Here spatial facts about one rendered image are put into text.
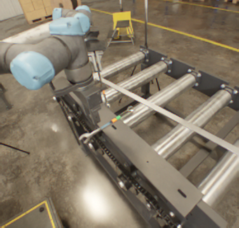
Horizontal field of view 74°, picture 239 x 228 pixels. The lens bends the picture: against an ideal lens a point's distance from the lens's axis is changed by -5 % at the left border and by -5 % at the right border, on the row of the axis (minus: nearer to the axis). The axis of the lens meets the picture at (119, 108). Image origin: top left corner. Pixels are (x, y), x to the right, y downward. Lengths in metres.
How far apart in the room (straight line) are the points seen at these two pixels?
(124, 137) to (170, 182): 0.22
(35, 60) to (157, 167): 0.46
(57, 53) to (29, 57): 0.06
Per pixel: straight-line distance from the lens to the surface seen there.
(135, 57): 1.70
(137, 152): 0.60
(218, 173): 0.92
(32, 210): 1.63
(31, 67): 0.35
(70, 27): 0.41
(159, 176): 0.57
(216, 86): 1.47
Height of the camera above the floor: 1.69
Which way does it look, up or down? 44 degrees down
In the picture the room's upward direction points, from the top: 8 degrees counter-clockwise
